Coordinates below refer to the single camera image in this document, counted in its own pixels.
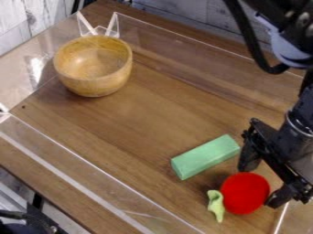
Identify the wooden bowl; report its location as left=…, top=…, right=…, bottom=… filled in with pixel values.
left=52, top=36, right=133, bottom=97

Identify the green rectangular block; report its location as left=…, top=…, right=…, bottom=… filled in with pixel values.
left=169, top=134, right=240, bottom=180

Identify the clear acrylic tray barrier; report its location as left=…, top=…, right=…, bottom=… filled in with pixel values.
left=0, top=12, right=313, bottom=234

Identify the black metal bracket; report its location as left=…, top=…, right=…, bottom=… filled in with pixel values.
left=26, top=194, right=68, bottom=234

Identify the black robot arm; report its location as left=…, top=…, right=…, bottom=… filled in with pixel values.
left=221, top=0, right=313, bottom=208

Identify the red plush strawberry toy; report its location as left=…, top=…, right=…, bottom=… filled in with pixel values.
left=205, top=172, right=270, bottom=223

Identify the black cable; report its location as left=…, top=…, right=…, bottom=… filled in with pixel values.
left=0, top=209, right=29, bottom=221

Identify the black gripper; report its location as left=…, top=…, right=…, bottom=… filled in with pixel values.
left=236, top=118, right=313, bottom=208

